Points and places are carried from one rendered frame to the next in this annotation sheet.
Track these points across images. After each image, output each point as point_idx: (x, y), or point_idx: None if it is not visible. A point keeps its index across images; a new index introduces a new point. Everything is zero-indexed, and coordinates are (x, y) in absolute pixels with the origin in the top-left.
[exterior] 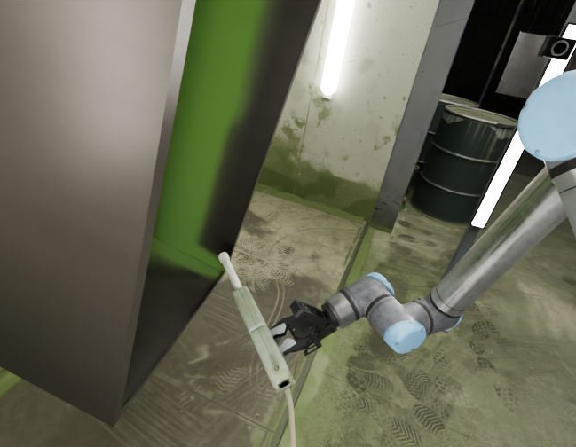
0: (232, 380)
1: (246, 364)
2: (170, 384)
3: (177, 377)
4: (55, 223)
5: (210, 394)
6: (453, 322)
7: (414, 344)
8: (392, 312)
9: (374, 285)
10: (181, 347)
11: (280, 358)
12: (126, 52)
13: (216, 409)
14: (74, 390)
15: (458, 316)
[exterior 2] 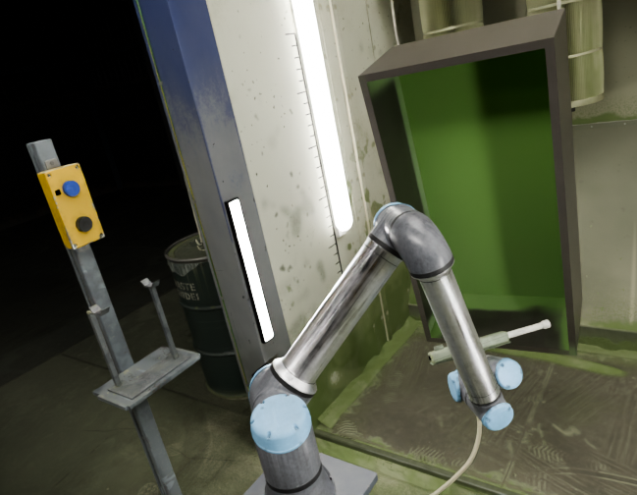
0: (545, 455)
1: (568, 464)
2: (526, 417)
3: (535, 420)
4: None
5: (525, 442)
6: (478, 413)
7: (453, 394)
8: None
9: (496, 360)
10: (568, 416)
11: (442, 350)
12: (391, 178)
13: (512, 448)
14: (430, 314)
15: (469, 399)
